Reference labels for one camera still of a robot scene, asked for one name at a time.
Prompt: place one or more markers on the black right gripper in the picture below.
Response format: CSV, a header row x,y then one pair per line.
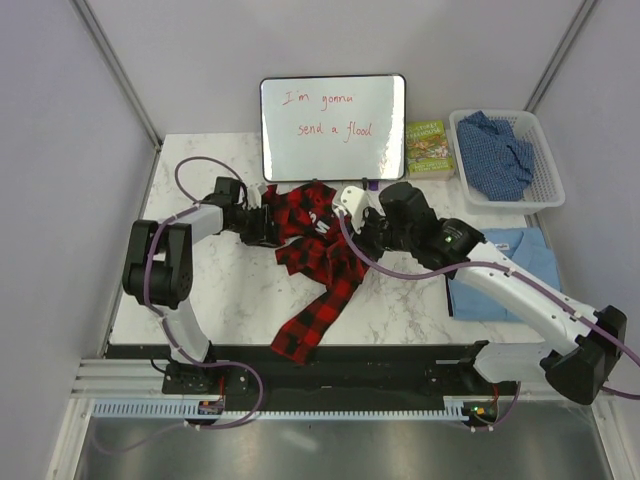
x,y
361,239

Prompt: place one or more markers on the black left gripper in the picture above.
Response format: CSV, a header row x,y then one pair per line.
x,y
264,233

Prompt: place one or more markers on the red black plaid shirt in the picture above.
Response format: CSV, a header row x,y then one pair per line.
x,y
310,243

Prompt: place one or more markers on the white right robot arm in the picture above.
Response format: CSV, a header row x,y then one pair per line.
x,y
579,345

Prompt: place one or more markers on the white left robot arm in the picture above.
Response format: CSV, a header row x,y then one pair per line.
x,y
159,265

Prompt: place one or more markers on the green children's book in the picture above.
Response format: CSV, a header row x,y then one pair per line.
x,y
427,152

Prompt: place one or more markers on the whiteboard with red writing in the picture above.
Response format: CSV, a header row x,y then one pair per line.
x,y
333,128

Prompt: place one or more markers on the blue checkered shirt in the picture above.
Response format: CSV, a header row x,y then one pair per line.
x,y
496,162

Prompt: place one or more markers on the white plastic basket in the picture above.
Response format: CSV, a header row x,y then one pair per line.
x,y
546,188

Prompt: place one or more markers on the folded light blue shirt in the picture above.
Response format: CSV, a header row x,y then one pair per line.
x,y
524,246

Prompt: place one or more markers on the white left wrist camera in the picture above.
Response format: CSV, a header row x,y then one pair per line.
x,y
255,194

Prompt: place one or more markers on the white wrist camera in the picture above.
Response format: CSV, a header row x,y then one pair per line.
x,y
255,194
351,202

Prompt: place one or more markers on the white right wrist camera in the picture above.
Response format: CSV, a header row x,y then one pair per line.
x,y
351,202

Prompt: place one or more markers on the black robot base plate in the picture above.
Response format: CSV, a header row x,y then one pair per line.
x,y
337,376

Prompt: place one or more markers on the white slotted cable duct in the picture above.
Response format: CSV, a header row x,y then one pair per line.
x,y
192,410

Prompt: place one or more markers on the aluminium frame rail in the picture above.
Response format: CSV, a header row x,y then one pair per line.
x,y
108,54

